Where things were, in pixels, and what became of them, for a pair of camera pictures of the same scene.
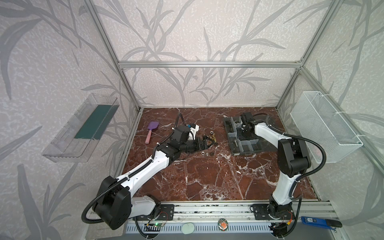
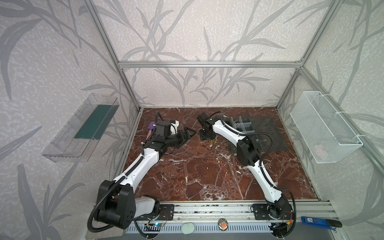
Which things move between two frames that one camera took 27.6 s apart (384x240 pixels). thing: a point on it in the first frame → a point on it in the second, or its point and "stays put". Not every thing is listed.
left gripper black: (202, 142) → (181, 135)
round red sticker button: (222, 224) stays put
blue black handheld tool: (318, 222) stays put
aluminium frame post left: (95, 13) stays put
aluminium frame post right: (327, 19) stays put
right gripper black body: (245, 126) → (205, 132)
